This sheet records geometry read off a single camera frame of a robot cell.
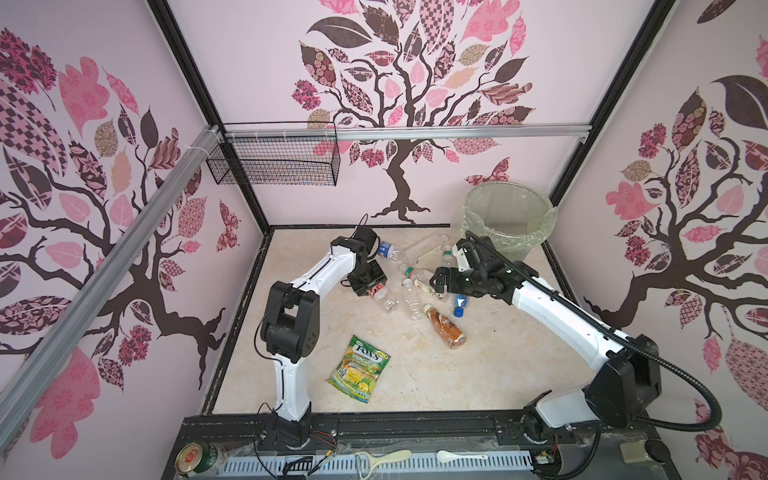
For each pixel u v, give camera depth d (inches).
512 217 38.7
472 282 26.8
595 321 18.0
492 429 29.2
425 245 43.6
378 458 27.4
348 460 27.6
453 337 33.3
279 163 48.0
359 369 32.2
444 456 27.4
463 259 25.9
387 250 42.0
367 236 30.6
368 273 31.7
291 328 20.1
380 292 34.6
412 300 38.5
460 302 37.1
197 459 24.1
